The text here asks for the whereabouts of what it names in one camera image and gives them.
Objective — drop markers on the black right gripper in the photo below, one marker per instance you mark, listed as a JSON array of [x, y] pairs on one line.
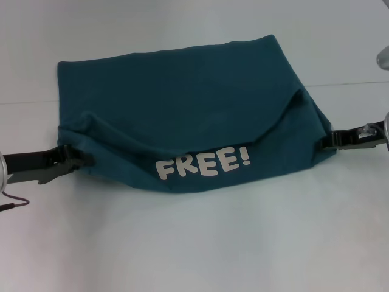
[[364, 143]]

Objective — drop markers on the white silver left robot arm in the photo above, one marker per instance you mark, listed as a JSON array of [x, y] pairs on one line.
[[2, 170]]

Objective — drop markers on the teal blue t-shirt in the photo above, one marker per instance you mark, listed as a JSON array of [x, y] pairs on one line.
[[182, 106]]

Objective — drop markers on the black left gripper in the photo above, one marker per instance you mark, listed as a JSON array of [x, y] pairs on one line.
[[30, 164]]

